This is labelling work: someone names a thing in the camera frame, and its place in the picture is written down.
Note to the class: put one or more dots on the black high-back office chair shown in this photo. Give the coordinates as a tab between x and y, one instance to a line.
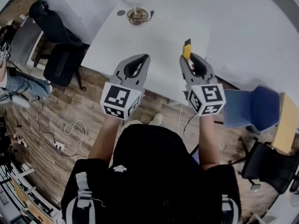
60	59

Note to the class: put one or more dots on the person's black shirt torso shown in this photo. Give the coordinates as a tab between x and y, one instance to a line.
151	183

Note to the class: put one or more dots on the white power strip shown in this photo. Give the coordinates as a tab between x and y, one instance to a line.
59	145

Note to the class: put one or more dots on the yellow utility knife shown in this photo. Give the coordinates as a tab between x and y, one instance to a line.
187	50

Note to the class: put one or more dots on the dark side desk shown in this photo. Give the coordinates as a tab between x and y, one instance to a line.
23	38

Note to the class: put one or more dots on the light wooden table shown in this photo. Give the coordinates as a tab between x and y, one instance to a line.
286	122

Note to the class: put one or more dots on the person's right forearm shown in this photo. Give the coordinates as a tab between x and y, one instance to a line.
209	143

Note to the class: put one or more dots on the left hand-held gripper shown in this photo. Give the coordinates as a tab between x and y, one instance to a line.
116	97

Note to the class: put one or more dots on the blue chair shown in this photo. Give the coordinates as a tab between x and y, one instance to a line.
252	106

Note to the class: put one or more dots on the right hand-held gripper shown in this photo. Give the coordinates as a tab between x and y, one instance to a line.
208	97

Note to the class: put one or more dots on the blue screen device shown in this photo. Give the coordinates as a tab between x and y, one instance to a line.
195	157

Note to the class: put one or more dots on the person's left forearm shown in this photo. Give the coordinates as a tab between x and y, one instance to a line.
105	139

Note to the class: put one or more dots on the round grey desk grommet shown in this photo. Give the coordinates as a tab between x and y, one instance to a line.
120	12

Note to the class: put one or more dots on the black mesh office chair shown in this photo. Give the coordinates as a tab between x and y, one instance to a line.
268	167

